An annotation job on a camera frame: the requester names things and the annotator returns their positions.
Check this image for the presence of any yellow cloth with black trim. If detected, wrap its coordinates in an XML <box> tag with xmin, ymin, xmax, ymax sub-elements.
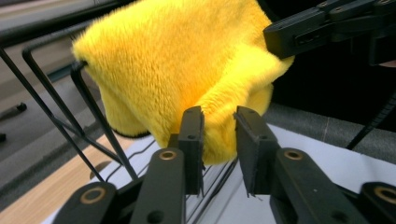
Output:
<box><xmin>72</xmin><ymin>0</ymin><xmax>295</xmax><ymax>166</ymax></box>

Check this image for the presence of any black ribbed cable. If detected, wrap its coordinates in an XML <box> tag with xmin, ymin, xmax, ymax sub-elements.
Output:
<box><xmin>345</xmin><ymin>92</ymin><xmax>396</xmax><ymax>151</ymax></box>

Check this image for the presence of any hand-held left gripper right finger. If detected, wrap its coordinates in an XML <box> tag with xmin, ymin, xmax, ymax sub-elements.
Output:
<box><xmin>233</xmin><ymin>105</ymin><xmax>281</xmax><ymax>198</ymax></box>

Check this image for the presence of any black wire rack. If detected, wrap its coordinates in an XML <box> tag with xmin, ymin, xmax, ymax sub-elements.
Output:
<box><xmin>0</xmin><ymin>0</ymin><xmax>238</xmax><ymax>224</ymax></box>

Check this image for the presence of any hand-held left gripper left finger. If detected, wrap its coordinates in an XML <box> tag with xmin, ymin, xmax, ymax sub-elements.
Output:
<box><xmin>167</xmin><ymin>105</ymin><xmax>205</xmax><ymax>196</ymax></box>

